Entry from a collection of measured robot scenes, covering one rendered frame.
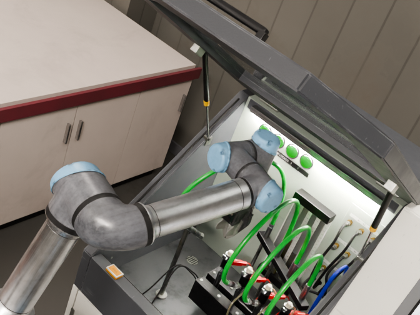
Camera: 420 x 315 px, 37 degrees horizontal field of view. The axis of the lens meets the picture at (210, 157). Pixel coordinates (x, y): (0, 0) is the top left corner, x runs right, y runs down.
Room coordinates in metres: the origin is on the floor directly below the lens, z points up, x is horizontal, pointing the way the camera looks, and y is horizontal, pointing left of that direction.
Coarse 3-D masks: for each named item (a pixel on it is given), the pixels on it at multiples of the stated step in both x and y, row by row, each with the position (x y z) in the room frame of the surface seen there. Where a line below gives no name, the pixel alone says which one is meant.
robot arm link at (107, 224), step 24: (192, 192) 1.17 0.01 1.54; (216, 192) 1.19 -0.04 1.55; (240, 192) 1.22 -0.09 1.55; (264, 192) 1.24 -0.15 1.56; (96, 216) 1.01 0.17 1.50; (120, 216) 1.02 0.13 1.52; (144, 216) 1.05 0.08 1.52; (168, 216) 1.08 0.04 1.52; (192, 216) 1.12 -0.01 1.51; (216, 216) 1.17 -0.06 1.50; (96, 240) 0.99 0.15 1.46; (120, 240) 1.00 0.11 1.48; (144, 240) 1.02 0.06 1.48
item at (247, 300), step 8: (296, 232) 1.45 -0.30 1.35; (288, 240) 1.42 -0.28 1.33; (304, 240) 1.55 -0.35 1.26; (280, 248) 1.40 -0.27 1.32; (304, 248) 1.56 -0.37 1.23; (272, 256) 1.38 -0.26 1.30; (264, 264) 1.36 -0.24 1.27; (296, 264) 1.56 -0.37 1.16; (256, 272) 1.34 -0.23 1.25; (288, 272) 1.56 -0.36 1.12; (248, 288) 1.33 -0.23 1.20; (256, 304) 1.42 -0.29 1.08
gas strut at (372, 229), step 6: (390, 192) 1.36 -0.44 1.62; (384, 198) 1.38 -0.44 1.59; (390, 198) 1.37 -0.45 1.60; (384, 204) 1.38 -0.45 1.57; (378, 210) 1.40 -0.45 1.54; (384, 210) 1.39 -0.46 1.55; (378, 216) 1.40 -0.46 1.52; (372, 222) 1.42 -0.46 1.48; (378, 222) 1.41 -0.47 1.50; (372, 228) 1.43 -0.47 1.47; (366, 240) 1.46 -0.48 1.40; (360, 252) 1.49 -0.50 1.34; (360, 258) 1.49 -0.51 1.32
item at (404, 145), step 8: (352, 104) 2.09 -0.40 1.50; (360, 112) 2.05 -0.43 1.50; (376, 120) 2.04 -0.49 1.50; (384, 128) 2.00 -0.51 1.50; (392, 136) 1.96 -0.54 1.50; (400, 136) 1.98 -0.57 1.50; (400, 144) 1.92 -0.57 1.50; (408, 144) 1.94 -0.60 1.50; (408, 152) 1.88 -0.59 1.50; (416, 152) 1.91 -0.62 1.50; (408, 160) 1.83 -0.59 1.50; (416, 160) 1.85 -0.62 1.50; (416, 168) 1.80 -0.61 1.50; (416, 176) 1.74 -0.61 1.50
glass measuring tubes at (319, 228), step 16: (304, 192) 1.76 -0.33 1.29; (304, 208) 1.73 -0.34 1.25; (320, 208) 1.71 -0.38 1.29; (288, 224) 1.74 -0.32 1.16; (304, 224) 1.74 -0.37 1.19; (320, 224) 1.69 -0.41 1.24; (320, 240) 1.70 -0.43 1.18; (288, 256) 1.74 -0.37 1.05; (304, 256) 1.69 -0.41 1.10; (272, 272) 1.73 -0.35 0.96
